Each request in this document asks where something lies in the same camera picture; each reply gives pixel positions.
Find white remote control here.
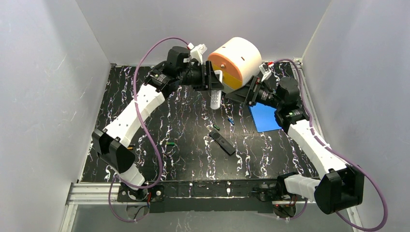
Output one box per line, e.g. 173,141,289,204
210,70,223,110

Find purple cable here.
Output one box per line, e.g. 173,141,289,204
108,37,191,223
267,58,389,232

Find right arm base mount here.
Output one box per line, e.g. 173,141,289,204
251,172,308,221

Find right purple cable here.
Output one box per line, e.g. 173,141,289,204
267,58,389,232

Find blue rectangular pad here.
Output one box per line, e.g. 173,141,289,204
249,103,281,133

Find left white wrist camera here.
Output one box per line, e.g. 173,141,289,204
187,43,207,64

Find black remote control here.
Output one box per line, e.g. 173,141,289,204
209,130,236,156

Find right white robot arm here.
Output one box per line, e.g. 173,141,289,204
225,77,364,214

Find round white drawer cabinet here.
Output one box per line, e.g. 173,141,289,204
207,37,262,94

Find aluminium frame rail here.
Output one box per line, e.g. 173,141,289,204
60,183,119,232

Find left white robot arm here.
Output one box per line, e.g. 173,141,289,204
92,44,224,190

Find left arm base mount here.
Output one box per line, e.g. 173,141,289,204
117,183,165,222

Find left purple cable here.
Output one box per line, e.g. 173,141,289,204
108,37,191,223

